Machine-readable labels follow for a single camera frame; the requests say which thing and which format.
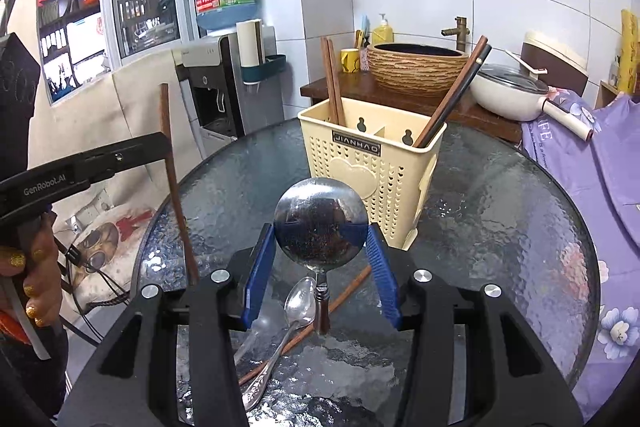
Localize sliding window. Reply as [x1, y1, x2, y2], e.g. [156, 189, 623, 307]
[37, 0, 198, 105]

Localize water dispenser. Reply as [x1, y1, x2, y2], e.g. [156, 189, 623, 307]
[172, 27, 278, 142]

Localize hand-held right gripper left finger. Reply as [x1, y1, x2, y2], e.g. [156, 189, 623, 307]
[57, 224, 277, 427]

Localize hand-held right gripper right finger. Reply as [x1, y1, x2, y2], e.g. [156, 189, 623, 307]
[365, 224, 586, 427]

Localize woven basin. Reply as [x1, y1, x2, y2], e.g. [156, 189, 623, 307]
[367, 42, 471, 95]

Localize white pan with lid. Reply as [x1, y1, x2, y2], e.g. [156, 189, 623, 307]
[470, 64, 595, 142]

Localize black chopstick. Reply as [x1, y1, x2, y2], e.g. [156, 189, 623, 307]
[422, 44, 493, 148]

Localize teal wall holder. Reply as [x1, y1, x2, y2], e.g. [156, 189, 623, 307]
[242, 54, 287, 85]

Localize beige printed cloth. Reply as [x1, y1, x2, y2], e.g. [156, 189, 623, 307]
[25, 52, 211, 318]

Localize cream plastic utensil holder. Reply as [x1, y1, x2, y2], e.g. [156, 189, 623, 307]
[297, 96, 448, 253]

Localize bronze faucet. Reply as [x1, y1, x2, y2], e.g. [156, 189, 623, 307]
[441, 17, 468, 52]

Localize yellow roll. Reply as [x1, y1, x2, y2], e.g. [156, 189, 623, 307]
[620, 9, 640, 95]

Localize black cord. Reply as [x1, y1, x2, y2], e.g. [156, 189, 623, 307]
[52, 237, 132, 348]

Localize yellow soap dispenser bottle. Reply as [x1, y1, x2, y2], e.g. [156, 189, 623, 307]
[372, 13, 395, 45]

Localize purple floral cloth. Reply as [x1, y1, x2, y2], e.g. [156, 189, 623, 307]
[520, 92, 640, 408]

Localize metal ladle with wooden handle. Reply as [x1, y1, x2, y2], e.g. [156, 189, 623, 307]
[272, 177, 370, 337]

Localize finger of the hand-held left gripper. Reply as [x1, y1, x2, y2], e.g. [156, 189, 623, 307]
[75, 132, 172, 190]

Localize metal spoon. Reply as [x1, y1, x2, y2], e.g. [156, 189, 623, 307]
[241, 276, 317, 412]

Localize person's left hand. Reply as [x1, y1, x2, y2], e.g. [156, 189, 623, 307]
[0, 212, 65, 333]

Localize brown rice cooker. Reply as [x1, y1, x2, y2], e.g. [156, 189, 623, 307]
[520, 32, 591, 98]

